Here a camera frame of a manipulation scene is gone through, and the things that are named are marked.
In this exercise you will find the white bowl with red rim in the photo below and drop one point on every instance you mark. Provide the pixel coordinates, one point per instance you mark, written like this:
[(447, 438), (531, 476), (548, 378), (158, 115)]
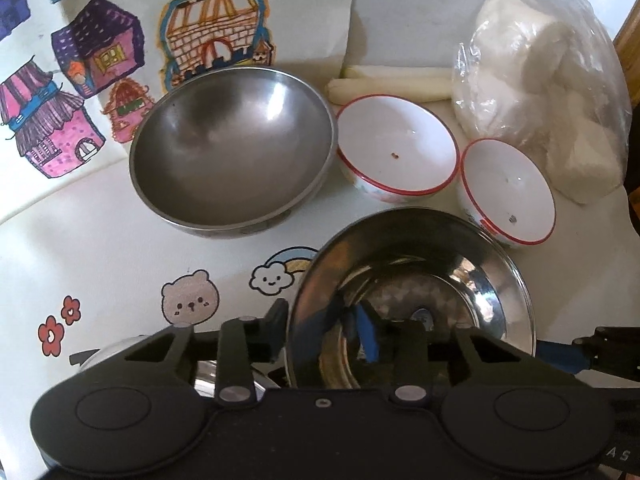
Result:
[(515, 190), (400, 140)]

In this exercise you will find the large matte steel bowl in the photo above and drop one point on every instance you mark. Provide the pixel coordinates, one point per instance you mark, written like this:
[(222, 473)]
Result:
[(225, 155)]

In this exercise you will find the clear bag of white buns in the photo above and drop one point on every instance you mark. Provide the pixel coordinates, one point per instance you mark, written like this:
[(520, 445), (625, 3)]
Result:
[(530, 85)]

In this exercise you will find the paper with coloured house drawings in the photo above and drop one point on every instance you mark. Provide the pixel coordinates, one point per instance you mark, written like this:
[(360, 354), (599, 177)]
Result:
[(145, 20)]

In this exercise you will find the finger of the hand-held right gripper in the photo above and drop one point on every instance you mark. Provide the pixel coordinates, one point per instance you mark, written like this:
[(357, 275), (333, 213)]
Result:
[(562, 357)]

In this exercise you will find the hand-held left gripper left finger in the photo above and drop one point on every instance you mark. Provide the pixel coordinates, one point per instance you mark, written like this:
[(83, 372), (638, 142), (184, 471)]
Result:
[(277, 325)]

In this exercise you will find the shiny steel plate with sticker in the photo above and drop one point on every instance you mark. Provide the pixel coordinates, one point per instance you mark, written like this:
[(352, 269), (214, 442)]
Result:
[(480, 285)]

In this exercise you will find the white mat with cartoon stickers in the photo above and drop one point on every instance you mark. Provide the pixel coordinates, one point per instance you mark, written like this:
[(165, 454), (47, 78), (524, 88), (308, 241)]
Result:
[(100, 240)]

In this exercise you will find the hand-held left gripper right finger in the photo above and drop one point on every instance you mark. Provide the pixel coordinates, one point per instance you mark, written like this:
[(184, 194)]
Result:
[(369, 337)]

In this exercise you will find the brown wooden furniture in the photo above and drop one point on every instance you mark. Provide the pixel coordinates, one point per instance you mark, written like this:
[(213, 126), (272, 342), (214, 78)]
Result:
[(631, 35)]

